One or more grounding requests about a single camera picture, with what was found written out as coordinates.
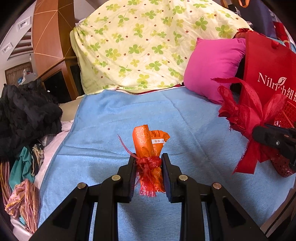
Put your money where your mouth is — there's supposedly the orange wrapper bundle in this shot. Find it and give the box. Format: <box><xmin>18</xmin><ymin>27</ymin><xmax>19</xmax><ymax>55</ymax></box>
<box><xmin>118</xmin><ymin>125</ymin><xmax>170</xmax><ymax>197</ymax></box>

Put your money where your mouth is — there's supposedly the red ribbon bow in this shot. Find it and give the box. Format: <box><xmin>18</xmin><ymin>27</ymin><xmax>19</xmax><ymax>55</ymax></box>
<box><xmin>212</xmin><ymin>77</ymin><xmax>287</xmax><ymax>174</ymax></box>

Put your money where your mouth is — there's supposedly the red mesh trash basket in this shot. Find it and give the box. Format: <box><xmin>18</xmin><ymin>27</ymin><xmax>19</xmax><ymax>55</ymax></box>
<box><xmin>270</xmin><ymin>100</ymin><xmax>296</xmax><ymax>178</ymax></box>

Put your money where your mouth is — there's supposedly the light blue blanket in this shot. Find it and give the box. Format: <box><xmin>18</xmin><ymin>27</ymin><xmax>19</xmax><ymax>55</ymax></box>
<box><xmin>38</xmin><ymin>87</ymin><xmax>293</xmax><ymax>241</ymax></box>

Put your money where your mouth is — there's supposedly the red Nilrich paper bag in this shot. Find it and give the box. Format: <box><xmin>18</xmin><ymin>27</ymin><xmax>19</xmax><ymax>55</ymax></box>
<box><xmin>244</xmin><ymin>32</ymin><xmax>296</xmax><ymax>105</ymax></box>

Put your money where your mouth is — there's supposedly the colourful clothes pile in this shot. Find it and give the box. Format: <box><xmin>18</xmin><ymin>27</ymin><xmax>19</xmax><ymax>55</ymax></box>
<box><xmin>1</xmin><ymin>144</ymin><xmax>44</xmax><ymax>233</ymax></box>

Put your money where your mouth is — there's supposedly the dark red gift box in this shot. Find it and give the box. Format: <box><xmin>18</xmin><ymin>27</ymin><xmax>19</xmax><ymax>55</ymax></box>
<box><xmin>273</xmin><ymin>22</ymin><xmax>290</xmax><ymax>49</ymax></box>

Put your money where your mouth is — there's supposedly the pink pillow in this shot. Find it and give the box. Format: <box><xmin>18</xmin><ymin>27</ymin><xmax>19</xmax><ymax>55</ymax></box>
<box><xmin>184</xmin><ymin>38</ymin><xmax>246</xmax><ymax>104</ymax></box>

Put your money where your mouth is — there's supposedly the black clothes pile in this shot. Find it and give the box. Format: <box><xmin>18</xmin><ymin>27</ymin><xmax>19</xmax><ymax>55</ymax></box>
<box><xmin>1</xmin><ymin>80</ymin><xmax>63</xmax><ymax>163</ymax></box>

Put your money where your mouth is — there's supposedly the navy blue bag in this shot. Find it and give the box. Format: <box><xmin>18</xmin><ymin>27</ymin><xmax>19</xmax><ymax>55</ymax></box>
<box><xmin>232</xmin><ymin>0</ymin><xmax>276</xmax><ymax>38</ymax></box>

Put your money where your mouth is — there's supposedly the green clover quilt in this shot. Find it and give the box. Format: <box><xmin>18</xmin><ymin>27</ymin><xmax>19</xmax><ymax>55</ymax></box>
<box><xmin>70</xmin><ymin>0</ymin><xmax>248</xmax><ymax>94</ymax></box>

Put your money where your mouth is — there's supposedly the brown wooden pillar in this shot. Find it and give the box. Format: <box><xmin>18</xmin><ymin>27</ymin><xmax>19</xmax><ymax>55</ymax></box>
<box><xmin>32</xmin><ymin>0</ymin><xmax>79</xmax><ymax>100</ymax></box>

